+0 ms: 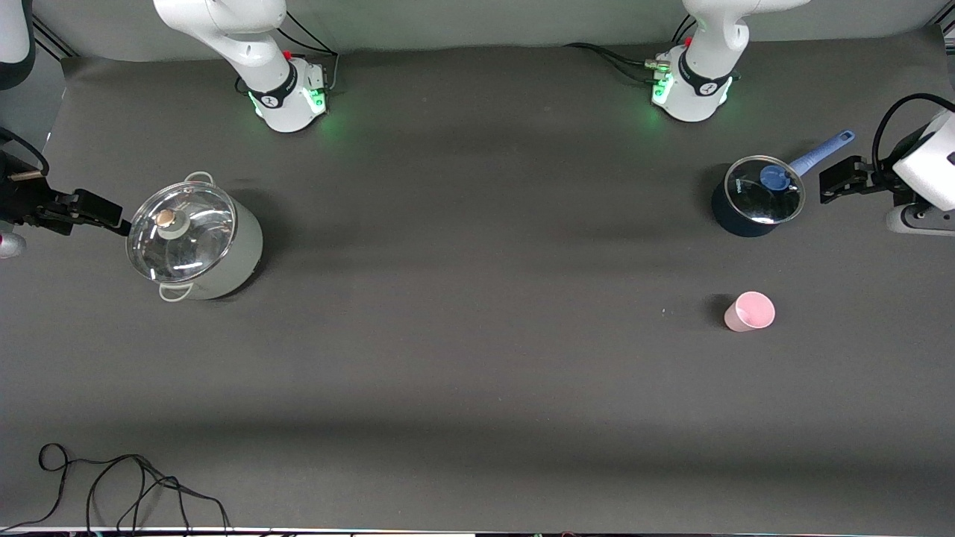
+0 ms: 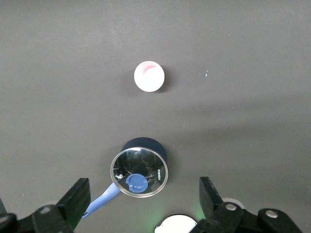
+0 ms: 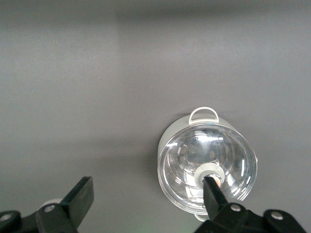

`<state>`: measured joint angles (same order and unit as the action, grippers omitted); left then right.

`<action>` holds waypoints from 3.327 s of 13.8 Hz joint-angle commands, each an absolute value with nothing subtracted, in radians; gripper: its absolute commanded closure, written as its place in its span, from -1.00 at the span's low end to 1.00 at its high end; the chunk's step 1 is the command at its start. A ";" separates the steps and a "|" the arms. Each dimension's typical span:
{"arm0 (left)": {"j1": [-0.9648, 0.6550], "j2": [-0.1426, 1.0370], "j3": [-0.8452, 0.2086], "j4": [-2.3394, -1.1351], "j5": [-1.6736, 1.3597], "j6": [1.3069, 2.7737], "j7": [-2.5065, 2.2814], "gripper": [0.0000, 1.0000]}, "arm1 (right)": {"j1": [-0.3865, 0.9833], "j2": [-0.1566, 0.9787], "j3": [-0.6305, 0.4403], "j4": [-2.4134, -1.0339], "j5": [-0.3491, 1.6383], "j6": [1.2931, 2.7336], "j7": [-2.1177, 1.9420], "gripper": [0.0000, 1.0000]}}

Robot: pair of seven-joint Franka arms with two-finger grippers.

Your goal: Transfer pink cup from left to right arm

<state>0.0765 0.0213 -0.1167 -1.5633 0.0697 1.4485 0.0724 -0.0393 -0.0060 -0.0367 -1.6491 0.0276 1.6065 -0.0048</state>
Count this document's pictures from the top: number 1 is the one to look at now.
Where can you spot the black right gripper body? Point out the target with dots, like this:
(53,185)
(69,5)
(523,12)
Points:
(22,201)

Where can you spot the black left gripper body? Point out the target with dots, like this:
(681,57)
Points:
(877,182)

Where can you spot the pink plastic cup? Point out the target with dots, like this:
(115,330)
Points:
(750,312)

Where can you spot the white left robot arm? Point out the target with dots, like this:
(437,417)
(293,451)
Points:
(709,67)

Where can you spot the glass lid with blue knob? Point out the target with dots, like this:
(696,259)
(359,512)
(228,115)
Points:
(753,198)

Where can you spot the glass lid with beige knob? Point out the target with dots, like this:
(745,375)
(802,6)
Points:
(201,239)

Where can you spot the dark blue saucepan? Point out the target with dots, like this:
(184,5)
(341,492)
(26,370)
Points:
(735,224)

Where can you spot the dark grey table mat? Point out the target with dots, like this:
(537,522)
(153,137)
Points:
(477,335)

